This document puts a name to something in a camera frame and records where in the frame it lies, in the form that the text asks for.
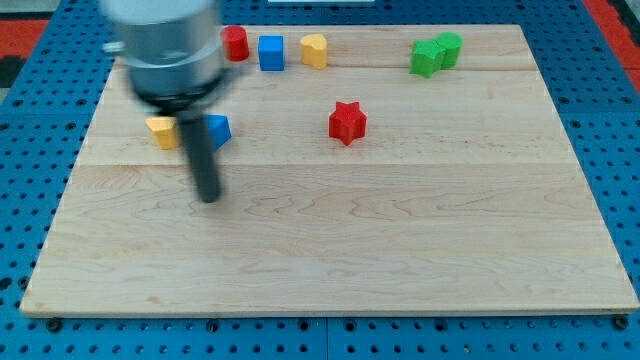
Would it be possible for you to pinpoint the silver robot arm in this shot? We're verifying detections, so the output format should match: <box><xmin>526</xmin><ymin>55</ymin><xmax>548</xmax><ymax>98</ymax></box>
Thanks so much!
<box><xmin>99</xmin><ymin>0</ymin><xmax>234</xmax><ymax>112</ymax></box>

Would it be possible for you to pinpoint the yellow hexagon block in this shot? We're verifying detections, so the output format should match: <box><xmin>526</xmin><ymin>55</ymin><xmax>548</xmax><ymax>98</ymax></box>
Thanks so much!
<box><xmin>145</xmin><ymin>116</ymin><xmax>181</xmax><ymax>150</ymax></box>

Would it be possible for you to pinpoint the wooden board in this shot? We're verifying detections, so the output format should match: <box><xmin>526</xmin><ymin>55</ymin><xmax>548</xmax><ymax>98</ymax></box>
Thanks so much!
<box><xmin>21</xmin><ymin>25</ymin><xmax>639</xmax><ymax>318</ymax></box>

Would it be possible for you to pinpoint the red star block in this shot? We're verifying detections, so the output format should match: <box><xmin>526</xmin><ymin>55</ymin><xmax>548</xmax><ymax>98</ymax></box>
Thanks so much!
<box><xmin>328</xmin><ymin>101</ymin><xmax>367</xmax><ymax>146</ymax></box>

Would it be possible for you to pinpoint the blue triangular block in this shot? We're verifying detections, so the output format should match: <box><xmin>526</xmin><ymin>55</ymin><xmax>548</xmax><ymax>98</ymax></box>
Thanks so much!
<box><xmin>205</xmin><ymin>114</ymin><xmax>232</xmax><ymax>151</ymax></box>

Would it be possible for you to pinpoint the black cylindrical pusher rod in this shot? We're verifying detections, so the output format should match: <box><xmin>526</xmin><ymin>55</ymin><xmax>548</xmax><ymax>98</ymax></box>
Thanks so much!
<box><xmin>176</xmin><ymin>109</ymin><xmax>222</xmax><ymax>203</ymax></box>

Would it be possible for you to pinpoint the yellow heart block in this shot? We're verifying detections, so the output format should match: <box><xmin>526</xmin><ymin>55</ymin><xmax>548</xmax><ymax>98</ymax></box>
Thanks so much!
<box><xmin>300</xmin><ymin>33</ymin><xmax>328</xmax><ymax>70</ymax></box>

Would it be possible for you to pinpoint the blue cube block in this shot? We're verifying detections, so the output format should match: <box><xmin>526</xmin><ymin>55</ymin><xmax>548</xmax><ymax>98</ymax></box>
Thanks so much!
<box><xmin>258</xmin><ymin>35</ymin><xmax>285</xmax><ymax>72</ymax></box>

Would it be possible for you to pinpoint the green star block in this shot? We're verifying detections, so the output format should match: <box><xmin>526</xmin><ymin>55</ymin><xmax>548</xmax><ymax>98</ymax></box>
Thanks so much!
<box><xmin>409</xmin><ymin>39</ymin><xmax>446</xmax><ymax>78</ymax></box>

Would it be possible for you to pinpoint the red cylinder block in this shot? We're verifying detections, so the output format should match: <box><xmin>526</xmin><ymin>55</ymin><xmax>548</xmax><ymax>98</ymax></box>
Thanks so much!
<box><xmin>221</xmin><ymin>25</ymin><xmax>250</xmax><ymax>62</ymax></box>

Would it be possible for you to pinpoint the green cylinder block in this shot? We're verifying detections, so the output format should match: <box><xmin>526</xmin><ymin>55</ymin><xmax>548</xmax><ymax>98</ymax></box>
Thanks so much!
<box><xmin>436</xmin><ymin>32</ymin><xmax>463</xmax><ymax>69</ymax></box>

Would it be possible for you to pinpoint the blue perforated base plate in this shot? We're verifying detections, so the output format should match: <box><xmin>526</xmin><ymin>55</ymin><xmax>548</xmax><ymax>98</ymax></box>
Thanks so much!
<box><xmin>1</xmin><ymin>0</ymin><xmax>639</xmax><ymax>359</ymax></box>

